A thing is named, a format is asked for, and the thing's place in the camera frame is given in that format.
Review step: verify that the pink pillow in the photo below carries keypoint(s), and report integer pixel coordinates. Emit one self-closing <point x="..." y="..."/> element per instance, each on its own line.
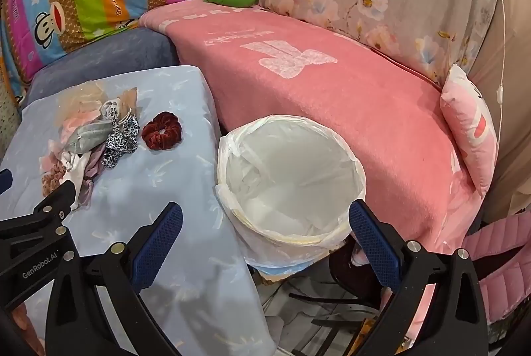
<point x="468" y="123"/>

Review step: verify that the person's left hand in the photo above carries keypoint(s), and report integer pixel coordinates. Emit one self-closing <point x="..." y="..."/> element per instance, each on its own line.
<point x="27" y="331"/>

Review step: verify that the pink blanket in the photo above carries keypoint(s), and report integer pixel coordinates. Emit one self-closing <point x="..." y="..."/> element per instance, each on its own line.
<point x="332" y="99"/>

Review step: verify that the red velvet scrunchie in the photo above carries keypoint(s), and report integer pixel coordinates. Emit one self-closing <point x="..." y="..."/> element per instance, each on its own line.
<point x="151" y="136"/>

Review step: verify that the grey cloth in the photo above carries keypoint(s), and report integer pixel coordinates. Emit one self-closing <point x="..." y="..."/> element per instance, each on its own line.
<point x="93" y="134"/>

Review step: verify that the pink quilted chair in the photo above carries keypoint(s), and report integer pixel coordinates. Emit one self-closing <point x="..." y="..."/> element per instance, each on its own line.
<point x="510" y="269"/>

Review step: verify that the white bag-lined trash bin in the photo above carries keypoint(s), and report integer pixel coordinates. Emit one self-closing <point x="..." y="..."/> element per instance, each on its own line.
<point x="290" y="173"/>

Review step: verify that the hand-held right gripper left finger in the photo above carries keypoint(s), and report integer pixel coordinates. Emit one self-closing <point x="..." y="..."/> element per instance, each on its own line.
<point x="159" y="244"/>

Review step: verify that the light blue tablecloth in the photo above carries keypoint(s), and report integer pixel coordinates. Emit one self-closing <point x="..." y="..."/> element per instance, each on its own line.
<point x="178" y="157"/>

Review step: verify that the white cloth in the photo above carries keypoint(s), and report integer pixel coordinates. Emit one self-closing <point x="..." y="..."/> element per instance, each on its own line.
<point x="79" y="173"/>

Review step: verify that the speckled pale cloth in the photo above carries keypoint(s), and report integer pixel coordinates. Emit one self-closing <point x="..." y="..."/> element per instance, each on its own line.
<point x="8" y="123"/>

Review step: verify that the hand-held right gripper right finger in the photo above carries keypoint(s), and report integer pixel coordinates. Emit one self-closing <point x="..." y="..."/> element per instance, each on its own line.
<point x="373" y="244"/>

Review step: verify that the pale wooden board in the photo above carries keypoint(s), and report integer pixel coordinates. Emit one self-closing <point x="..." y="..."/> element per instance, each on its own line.
<point x="282" y="275"/>

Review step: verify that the beige mesh cloth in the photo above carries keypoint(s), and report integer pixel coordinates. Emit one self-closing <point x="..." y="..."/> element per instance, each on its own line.
<point x="79" y="99"/>

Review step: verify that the pink cloth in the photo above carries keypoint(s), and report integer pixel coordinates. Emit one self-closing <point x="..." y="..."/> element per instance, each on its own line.
<point x="76" y="123"/>

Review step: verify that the brown stocking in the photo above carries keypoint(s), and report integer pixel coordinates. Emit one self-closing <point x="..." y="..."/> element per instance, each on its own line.
<point x="129" y="97"/>

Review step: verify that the leopard print scrunchie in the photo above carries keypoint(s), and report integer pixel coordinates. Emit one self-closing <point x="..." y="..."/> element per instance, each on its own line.
<point x="120" y="142"/>

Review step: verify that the tan scrunchie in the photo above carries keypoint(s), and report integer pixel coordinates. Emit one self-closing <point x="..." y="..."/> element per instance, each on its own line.
<point x="52" y="179"/>

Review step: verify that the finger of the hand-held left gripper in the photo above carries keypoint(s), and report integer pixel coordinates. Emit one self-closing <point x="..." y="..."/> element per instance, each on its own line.
<point x="4" y="178"/>
<point x="62" y="194"/>

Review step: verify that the blue-grey cushion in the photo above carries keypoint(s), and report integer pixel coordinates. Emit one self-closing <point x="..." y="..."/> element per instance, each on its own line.
<point x="124" y="49"/>

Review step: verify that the purple cloth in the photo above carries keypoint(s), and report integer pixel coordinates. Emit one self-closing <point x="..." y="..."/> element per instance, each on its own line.
<point x="97" y="161"/>

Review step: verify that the black chair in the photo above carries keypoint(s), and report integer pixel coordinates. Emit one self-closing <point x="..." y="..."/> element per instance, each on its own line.
<point x="352" y="269"/>

